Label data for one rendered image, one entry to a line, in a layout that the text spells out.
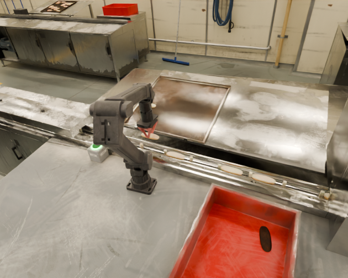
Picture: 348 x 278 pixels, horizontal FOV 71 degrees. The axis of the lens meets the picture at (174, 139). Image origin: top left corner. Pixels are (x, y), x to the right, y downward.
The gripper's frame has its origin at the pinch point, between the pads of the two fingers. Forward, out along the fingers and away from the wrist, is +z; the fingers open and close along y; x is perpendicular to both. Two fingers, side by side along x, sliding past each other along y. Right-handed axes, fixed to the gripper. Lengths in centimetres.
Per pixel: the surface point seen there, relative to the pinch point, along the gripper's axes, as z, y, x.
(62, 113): 3, -2, -62
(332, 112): 14, -76, 86
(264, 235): 9, 27, 61
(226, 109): 1.5, -37.4, 28.5
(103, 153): 7.3, 14.1, -19.9
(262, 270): 10, 39, 62
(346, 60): 13, -165, 98
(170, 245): 11, 43, 31
